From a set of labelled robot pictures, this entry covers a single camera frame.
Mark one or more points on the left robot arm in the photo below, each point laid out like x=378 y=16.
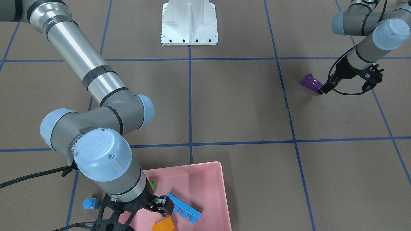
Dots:
x=383 y=32

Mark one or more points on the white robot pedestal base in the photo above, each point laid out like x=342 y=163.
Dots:
x=189 y=23

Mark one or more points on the orange sloped block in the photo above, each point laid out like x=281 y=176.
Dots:
x=164 y=225

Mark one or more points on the purple sloped block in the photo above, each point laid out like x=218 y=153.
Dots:
x=311 y=83

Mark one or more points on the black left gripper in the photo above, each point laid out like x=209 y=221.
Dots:
x=344 y=70

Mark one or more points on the long blue four-stud block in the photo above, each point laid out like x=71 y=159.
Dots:
x=185 y=210

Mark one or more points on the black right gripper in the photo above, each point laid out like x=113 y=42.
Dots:
x=145 y=199

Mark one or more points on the small blue single-stud block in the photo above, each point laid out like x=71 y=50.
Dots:
x=91 y=203

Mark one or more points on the green two-stud block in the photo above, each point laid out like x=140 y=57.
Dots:
x=153 y=185

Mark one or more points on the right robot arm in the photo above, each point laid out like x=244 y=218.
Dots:
x=92 y=142

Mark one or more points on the pink plastic box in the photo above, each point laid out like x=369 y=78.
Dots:
x=200 y=186

